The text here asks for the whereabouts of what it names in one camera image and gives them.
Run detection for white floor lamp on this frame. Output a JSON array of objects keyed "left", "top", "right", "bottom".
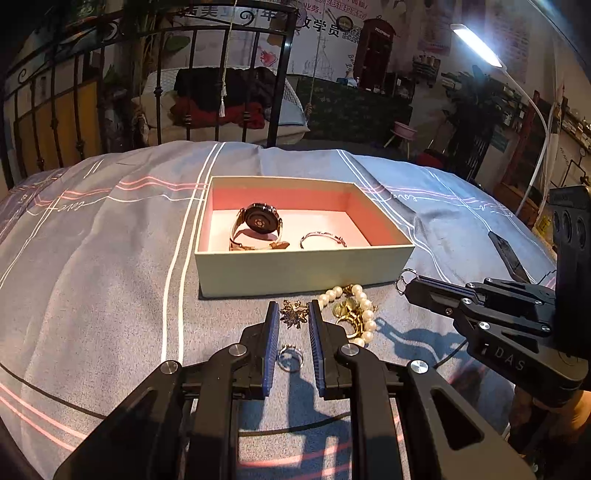
[{"left": 450, "top": 22, "right": 555, "bottom": 218}]

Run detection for pale green jewelry box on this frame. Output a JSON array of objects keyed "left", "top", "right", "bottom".
[{"left": 194, "top": 176, "right": 415, "bottom": 299}]

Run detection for gold gemstone ring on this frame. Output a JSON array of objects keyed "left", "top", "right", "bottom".
[{"left": 335, "top": 311, "right": 366, "bottom": 340}]

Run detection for red cloth on swing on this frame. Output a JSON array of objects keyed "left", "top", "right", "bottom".
[{"left": 170, "top": 97, "right": 266, "bottom": 129}]

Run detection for pink small stool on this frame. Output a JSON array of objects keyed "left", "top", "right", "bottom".
[{"left": 385, "top": 121, "right": 417, "bottom": 157}]

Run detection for black rose-gold wrist watch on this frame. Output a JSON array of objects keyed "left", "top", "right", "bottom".
[{"left": 229, "top": 202, "right": 290, "bottom": 251}]

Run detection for grey striped bed sheet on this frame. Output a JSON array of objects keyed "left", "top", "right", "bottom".
[{"left": 1, "top": 142, "right": 556, "bottom": 479}]

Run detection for small silver ring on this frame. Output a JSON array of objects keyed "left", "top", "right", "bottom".
[{"left": 276, "top": 344, "right": 305, "bottom": 374}]

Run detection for white pearl bracelet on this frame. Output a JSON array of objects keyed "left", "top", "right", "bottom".
[{"left": 316, "top": 283, "right": 379, "bottom": 348}]

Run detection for small gold charm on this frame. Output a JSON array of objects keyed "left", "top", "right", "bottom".
[{"left": 394, "top": 268, "right": 419, "bottom": 295}]

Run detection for gold snowflake brooch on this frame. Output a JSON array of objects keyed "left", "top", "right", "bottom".
[{"left": 280, "top": 300, "right": 308, "bottom": 329}]

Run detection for red phone booth cabinet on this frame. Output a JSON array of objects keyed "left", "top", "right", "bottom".
[{"left": 353, "top": 18, "right": 396, "bottom": 91}]

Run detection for silver bangle bracelet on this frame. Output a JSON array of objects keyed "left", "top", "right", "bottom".
[{"left": 299, "top": 231, "right": 348, "bottom": 250}]

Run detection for white hanging swing chair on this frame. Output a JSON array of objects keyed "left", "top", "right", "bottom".
[{"left": 132, "top": 66, "right": 308, "bottom": 146}]

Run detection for gold heart earrings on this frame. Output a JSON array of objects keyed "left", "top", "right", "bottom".
[{"left": 332, "top": 297, "right": 360, "bottom": 319}]

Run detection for black iron bed frame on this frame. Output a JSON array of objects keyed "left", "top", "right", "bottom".
[{"left": 1, "top": 1, "right": 298, "bottom": 187}]

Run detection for black smartphone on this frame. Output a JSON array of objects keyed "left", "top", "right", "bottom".
[{"left": 488, "top": 231, "right": 531, "bottom": 284}]

